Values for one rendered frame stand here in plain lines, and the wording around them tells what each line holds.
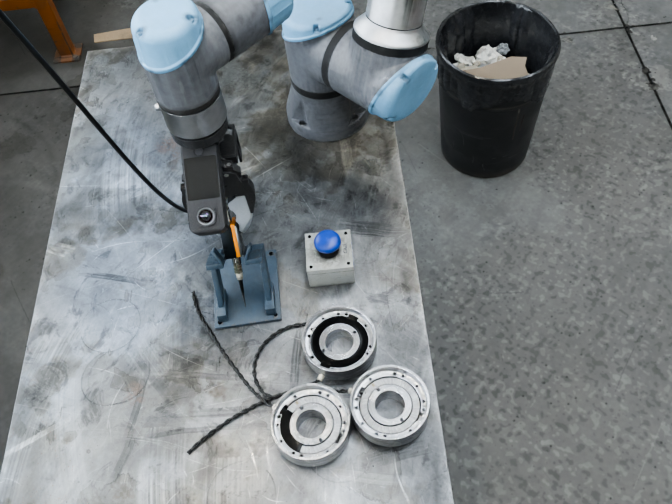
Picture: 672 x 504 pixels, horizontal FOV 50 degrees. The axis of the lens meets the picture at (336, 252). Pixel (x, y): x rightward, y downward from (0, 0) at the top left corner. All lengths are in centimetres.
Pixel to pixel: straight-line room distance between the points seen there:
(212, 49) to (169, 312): 46
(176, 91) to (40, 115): 200
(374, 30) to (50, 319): 66
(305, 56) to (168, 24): 43
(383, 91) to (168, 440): 58
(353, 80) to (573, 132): 143
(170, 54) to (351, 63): 40
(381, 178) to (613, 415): 97
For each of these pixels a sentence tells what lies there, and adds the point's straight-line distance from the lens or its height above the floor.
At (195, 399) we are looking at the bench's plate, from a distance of 104.
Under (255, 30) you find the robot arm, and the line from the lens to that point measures 85.
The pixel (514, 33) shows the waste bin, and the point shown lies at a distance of 223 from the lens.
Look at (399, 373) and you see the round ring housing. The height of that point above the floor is 83.
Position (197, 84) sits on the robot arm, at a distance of 82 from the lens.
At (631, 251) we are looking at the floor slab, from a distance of 219.
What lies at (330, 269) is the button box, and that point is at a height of 84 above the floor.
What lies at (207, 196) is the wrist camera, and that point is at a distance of 89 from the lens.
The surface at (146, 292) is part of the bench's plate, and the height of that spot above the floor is 80.
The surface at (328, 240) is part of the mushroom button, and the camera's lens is 105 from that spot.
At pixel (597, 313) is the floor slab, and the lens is 205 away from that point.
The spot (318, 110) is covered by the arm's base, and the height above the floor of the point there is 86.
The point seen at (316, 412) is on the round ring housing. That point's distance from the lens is 98.
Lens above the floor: 172
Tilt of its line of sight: 55 degrees down
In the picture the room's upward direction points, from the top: 8 degrees counter-clockwise
